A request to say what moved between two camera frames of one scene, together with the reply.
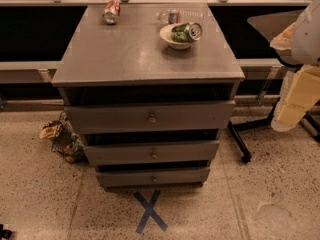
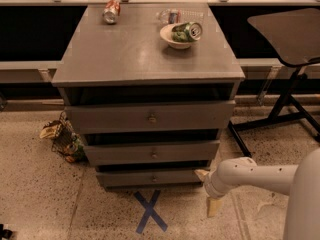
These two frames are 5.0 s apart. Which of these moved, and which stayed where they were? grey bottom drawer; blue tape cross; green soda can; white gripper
Moved: white gripper
Stayed: green soda can; blue tape cross; grey bottom drawer
